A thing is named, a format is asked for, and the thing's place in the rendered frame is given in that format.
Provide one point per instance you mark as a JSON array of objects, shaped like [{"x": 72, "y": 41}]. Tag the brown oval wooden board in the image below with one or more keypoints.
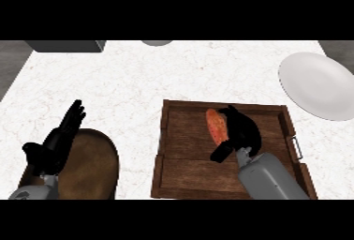
[{"x": 90, "y": 165}]

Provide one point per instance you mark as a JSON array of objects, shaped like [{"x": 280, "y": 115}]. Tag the white round plate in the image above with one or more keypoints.
[{"x": 317, "y": 86}]

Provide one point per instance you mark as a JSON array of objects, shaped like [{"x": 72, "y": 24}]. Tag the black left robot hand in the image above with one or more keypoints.
[{"x": 55, "y": 142}]

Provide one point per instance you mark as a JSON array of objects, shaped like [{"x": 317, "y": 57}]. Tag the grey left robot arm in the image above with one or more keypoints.
[{"x": 37, "y": 189}]

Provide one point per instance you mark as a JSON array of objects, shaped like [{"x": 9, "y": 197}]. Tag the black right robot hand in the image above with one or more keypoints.
[{"x": 242, "y": 129}]

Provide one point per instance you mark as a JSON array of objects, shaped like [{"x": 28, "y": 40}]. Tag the orange sweet potato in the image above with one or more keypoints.
[{"x": 216, "y": 126}]

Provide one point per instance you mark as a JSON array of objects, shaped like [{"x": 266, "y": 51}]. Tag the dark grey box appliance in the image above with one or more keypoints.
[{"x": 67, "y": 46}]

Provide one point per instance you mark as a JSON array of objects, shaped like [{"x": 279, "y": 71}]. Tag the brown wooden tray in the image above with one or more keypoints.
[{"x": 193, "y": 162}]

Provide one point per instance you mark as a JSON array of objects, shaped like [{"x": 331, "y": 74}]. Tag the grey round object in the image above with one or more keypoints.
[{"x": 157, "y": 42}]

